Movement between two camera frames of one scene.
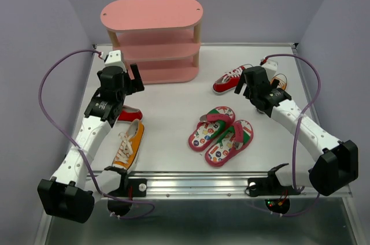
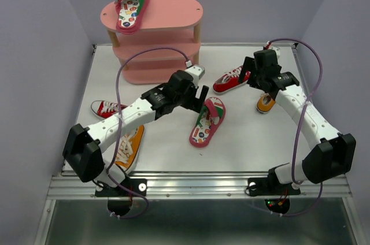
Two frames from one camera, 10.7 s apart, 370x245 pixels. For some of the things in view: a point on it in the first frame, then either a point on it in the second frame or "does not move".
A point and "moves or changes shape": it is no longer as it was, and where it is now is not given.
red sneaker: (228, 81) does not move
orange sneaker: (130, 145) does not move
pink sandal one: (232, 141) to (130, 6)
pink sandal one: (210, 126) moves or changes shape
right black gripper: (240, 84) to (248, 66)
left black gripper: (137, 85) to (195, 104)
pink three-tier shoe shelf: (158, 35) does not move
